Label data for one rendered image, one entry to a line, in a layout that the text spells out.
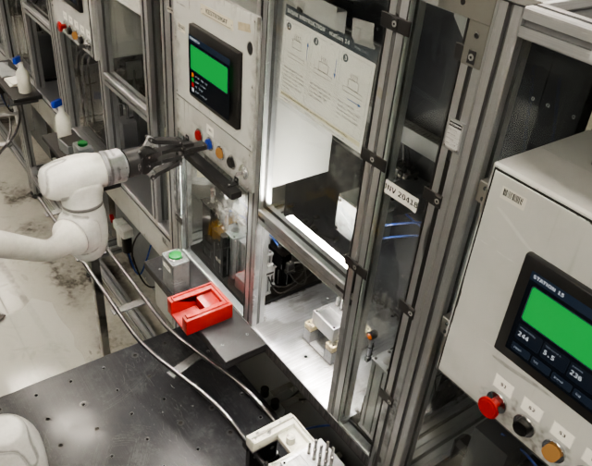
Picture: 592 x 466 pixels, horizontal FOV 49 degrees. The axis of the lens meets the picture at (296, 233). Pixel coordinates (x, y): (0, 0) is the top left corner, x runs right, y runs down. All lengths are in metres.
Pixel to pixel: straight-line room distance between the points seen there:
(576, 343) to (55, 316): 2.79
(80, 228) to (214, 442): 0.74
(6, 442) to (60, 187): 0.61
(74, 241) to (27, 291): 1.96
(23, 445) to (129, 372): 0.55
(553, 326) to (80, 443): 1.39
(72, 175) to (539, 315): 1.10
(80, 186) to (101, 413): 0.74
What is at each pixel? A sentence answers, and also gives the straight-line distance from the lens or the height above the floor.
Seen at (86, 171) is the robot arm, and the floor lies 1.45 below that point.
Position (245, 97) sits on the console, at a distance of 1.61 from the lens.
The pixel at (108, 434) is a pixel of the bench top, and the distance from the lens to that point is 2.03.
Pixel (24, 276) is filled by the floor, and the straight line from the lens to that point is 3.74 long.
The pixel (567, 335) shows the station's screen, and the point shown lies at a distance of 1.05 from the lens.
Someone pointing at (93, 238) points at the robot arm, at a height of 1.28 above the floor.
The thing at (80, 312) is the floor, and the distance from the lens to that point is 3.45.
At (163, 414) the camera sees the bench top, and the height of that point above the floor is 0.68.
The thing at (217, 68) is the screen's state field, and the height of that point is 1.67.
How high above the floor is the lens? 2.26
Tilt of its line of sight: 35 degrees down
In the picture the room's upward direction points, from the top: 5 degrees clockwise
